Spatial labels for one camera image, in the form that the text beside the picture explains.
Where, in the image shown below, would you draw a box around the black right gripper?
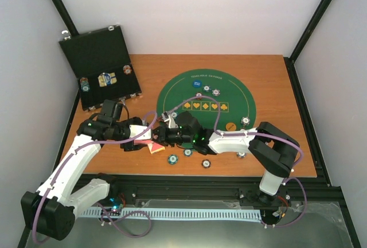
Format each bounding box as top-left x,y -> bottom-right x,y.
153,125 -> 194,148

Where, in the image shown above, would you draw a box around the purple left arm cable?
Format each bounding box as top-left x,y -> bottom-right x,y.
31,110 -> 158,245

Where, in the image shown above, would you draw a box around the orange chip in case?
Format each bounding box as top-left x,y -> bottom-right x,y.
123,65 -> 132,75

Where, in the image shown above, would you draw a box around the black poker case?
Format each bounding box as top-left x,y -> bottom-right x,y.
59,25 -> 142,111

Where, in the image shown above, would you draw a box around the light blue cable duct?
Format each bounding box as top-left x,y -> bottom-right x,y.
77,206 -> 263,222

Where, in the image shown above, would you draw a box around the orange big blind button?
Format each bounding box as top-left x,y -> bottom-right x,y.
225,122 -> 237,131

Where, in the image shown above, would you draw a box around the black aluminium frame rail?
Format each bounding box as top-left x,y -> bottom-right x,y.
17,170 -> 362,248

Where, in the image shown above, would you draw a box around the round green poker mat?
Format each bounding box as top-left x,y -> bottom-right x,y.
157,69 -> 256,149

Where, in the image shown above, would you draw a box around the blue small blind button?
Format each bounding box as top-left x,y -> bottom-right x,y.
192,80 -> 202,88

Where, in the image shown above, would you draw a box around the teal poker chip stack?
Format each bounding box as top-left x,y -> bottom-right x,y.
167,154 -> 178,165

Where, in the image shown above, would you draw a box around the brown poker chip stack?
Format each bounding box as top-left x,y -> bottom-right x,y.
201,160 -> 211,169

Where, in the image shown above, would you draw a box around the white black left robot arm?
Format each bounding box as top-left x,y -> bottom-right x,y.
21,100 -> 151,244

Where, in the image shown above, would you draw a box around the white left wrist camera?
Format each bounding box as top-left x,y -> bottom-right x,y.
129,125 -> 152,140

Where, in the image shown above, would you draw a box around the gold playing card box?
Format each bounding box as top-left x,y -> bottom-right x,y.
147,142 -> 165,154

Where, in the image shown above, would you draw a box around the red playing card deck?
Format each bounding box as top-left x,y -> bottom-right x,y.
133,139 -> 154,146

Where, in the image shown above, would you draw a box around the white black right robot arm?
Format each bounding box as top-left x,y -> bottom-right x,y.
153,122 -> 304,196

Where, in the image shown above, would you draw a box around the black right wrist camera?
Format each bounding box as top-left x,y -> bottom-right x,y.
162,111 -> 201,133

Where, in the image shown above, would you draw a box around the mixed chip stack in case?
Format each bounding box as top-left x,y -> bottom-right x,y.
80,77 -> 90,92

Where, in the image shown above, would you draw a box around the blue chips in case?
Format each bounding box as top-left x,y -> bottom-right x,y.
98,72 -> 117,87

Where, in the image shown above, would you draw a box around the grey poker chip stack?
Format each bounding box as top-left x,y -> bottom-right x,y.
236,152 -> 247,158

